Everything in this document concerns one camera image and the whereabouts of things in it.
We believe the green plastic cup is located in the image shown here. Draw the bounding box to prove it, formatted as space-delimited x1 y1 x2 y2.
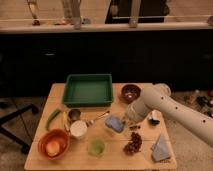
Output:
88 139 105 157

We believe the black office chair base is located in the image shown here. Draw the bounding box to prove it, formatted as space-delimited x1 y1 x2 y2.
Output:
0 104 39 154

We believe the small black white object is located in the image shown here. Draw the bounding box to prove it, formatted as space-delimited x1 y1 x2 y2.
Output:
148 111 160 126

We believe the green plastic tray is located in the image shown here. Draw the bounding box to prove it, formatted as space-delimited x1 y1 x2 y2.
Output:
62 74 113 108

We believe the green cucumber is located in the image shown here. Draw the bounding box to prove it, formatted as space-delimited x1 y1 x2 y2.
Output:
45 109 61 131

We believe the yellow fruit in bowl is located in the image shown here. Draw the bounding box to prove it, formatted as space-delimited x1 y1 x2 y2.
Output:
46 141 60 156

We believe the orange plastic bowl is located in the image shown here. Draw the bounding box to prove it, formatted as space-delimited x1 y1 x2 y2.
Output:
38 129 70 160

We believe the grey folded cloth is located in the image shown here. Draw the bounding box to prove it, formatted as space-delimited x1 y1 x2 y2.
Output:
151 134 171 162

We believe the blue sponge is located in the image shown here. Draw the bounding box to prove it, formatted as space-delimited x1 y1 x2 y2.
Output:
105 115 124 133

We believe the dark red bowl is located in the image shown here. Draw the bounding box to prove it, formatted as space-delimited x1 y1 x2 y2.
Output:
121 84 141 104

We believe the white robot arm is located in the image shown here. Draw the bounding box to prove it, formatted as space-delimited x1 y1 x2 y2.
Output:
125 84 213 147

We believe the white cup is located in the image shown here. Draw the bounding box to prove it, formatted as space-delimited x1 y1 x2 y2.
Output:
70 120 87 139

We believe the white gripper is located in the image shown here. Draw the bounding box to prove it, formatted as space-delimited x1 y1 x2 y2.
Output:
125 100 149 123

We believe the yellow banana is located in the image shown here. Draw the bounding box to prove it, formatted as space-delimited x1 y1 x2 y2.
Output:
63 112 70 132

